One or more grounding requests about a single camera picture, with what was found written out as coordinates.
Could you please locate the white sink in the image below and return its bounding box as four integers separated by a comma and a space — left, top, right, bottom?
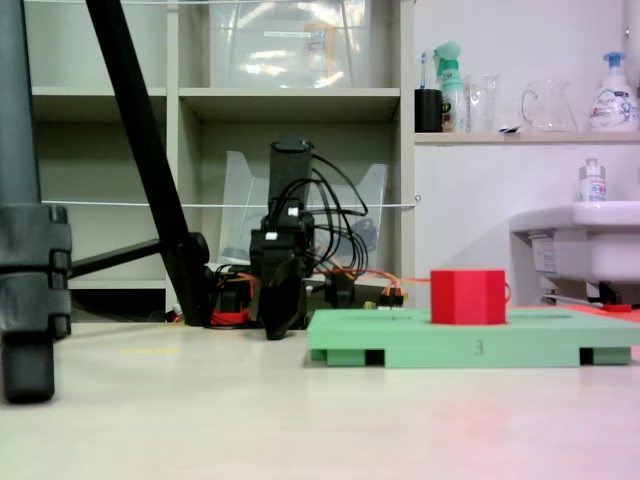
508, 199, 640, 307

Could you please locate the long black twin wire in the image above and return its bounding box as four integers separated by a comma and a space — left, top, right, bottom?
308, 151, 372, 274

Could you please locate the clear plastic bin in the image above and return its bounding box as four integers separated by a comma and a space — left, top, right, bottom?
218, 149, 390, 274

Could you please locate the clear glass beaker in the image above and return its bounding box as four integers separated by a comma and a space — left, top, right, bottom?
464, 73, 503, 135

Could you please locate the green shape sorter board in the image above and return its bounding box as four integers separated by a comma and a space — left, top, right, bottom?
305, 307, 640, 370

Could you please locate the light wooden counter shelf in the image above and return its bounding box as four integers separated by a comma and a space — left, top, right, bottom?
413, 130, 640, 148

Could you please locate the thick black tripod leg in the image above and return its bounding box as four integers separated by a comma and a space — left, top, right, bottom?
84, 0, 213, 328

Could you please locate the grey black tripod leg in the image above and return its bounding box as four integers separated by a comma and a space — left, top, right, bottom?
0, 0, 74, 405

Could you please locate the red octagonal pillar block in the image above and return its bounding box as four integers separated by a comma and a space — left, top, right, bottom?
429, 268, 508, 327

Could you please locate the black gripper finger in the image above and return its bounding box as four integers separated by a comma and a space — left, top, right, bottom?
258, 254, 308, 343

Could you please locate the black cord bundle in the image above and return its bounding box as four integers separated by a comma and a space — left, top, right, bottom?
349, 218, 380, 254

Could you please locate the black cup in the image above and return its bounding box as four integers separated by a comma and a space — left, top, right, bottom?
414, 88, 445, 134

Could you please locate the clear plastic storage box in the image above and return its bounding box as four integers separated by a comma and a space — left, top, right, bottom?
208, 0, 373, 90

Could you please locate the white foam soap bottle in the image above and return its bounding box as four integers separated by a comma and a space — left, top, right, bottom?
587, 50, 640, 133

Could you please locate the orange twin wire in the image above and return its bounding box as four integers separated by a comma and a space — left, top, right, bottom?
314, 266, 513, 307

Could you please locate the thin black tripod strut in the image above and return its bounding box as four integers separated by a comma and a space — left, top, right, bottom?
68, 238, 163, 280

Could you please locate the white cord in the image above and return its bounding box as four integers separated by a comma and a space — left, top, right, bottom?
39, 196, 423, 212

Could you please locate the short black motor cable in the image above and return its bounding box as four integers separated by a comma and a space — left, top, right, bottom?
279, 177, 357, 275

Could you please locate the clear glass pitcher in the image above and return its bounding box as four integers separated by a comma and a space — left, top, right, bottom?
520, 78, 580, 134

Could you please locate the small red black clamp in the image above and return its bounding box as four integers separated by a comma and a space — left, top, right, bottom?
596, 280, 633, 315

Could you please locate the green spray bottle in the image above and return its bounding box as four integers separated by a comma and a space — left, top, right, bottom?
432, 41, 468, 134

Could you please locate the small clear sanitizer bottle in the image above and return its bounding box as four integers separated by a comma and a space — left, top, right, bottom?
577, 157, 609, 204

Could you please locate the orange labelled bottle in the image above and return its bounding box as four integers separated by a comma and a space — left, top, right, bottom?
303, 20, 338, 87

